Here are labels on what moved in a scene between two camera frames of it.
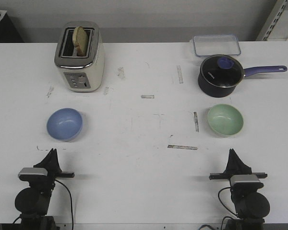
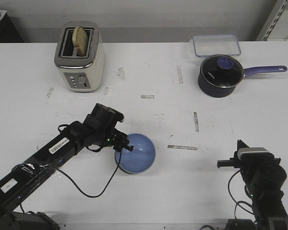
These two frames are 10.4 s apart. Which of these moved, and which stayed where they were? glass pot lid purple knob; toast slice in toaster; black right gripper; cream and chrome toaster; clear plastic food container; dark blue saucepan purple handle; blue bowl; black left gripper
Moved: black left gripper; blue bowl; black right gripper
Stayed: glass pot lid purple knob; dark blue saucepan purple handle; cream and chrome toaster; clear plastic food container; toast slice in toaster
